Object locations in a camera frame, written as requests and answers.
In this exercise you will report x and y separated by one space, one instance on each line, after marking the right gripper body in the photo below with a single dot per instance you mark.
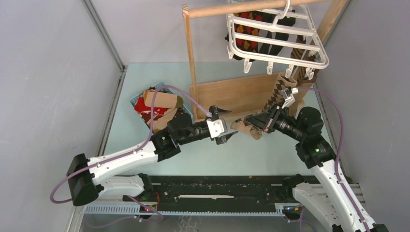
279 121

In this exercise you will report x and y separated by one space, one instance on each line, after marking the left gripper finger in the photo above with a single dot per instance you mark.
224 138
219 111

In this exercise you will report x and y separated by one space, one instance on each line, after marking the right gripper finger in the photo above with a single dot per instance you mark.
257 123
267 116

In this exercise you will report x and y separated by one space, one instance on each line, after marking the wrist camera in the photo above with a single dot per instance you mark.
216 126
289 96

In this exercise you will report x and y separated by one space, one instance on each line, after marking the brown striped sock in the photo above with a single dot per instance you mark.
299 73

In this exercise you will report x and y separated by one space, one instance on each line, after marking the blue plastic basket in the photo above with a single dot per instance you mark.
159 104

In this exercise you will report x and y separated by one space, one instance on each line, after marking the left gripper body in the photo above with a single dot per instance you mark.
212 110

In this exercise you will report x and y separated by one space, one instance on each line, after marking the plain brown sock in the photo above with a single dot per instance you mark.
299 98

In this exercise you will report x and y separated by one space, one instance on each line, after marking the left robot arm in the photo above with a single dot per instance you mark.
98 177

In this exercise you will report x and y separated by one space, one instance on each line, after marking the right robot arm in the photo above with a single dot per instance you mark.
342 212

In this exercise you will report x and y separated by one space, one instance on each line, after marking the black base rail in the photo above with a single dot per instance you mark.
216 194

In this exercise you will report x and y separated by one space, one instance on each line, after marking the brown argyle sock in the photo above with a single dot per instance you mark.
245 127
276 96

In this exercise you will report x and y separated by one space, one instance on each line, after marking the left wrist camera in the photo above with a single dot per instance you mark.
216 126

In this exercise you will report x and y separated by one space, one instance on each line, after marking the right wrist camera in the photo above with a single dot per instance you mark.
289 96

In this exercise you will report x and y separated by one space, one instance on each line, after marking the wooden hanger rack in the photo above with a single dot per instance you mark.
243 95

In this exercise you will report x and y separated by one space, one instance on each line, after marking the white plastic clip hanger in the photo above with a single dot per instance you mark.
270 35

